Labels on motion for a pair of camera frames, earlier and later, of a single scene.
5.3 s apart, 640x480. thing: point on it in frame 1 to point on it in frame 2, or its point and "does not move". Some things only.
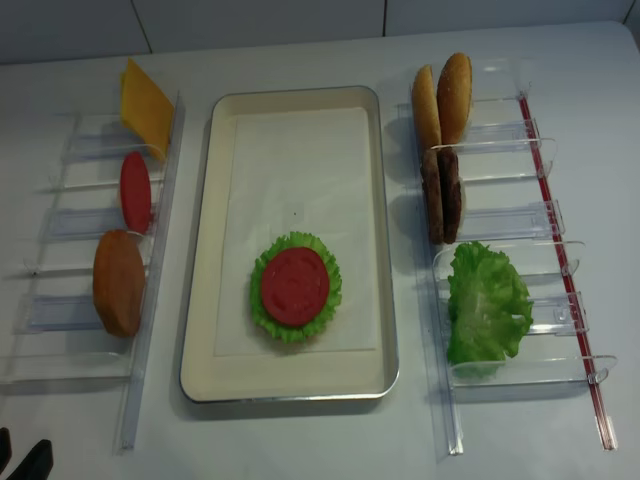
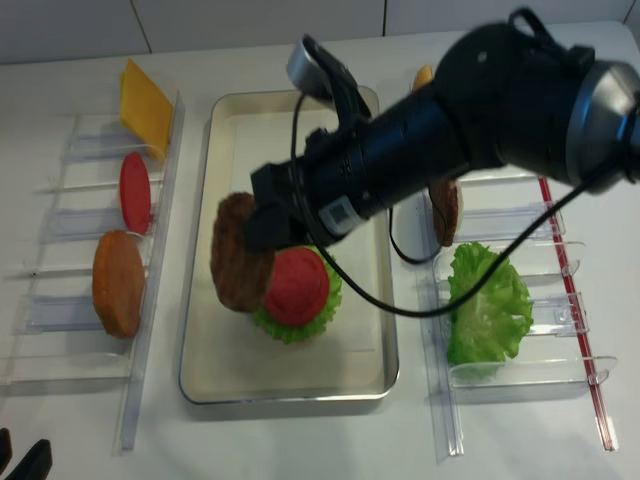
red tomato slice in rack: [136, 192] does not move
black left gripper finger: [5, 447] does not move
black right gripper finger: [36, 464] does not move
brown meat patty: [432, 176] to [240, 275]
